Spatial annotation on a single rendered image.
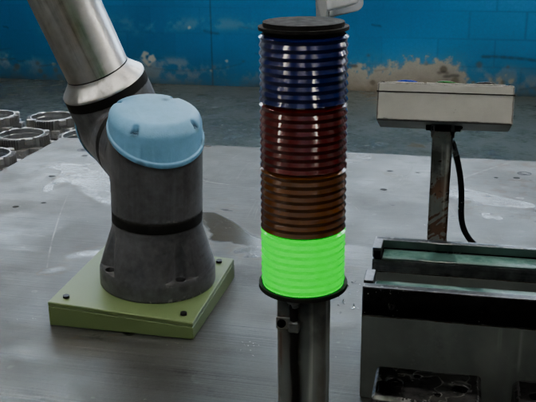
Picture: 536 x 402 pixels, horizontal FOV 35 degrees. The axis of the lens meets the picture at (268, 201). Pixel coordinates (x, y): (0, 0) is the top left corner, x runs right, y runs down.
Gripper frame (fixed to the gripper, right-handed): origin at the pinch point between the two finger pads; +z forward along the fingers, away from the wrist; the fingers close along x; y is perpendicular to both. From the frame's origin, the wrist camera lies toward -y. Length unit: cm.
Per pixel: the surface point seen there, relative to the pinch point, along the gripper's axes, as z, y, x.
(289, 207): 27, 8, -57
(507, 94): 9.3, 24.6, -3.5
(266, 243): 29, 6, -55
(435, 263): 30.6, 17.2, -16.6
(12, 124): -7, -146, 185
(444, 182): 20.3, 17.6, 1.2
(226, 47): -111, -154, 515
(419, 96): 9.8, 13.8, -3.5
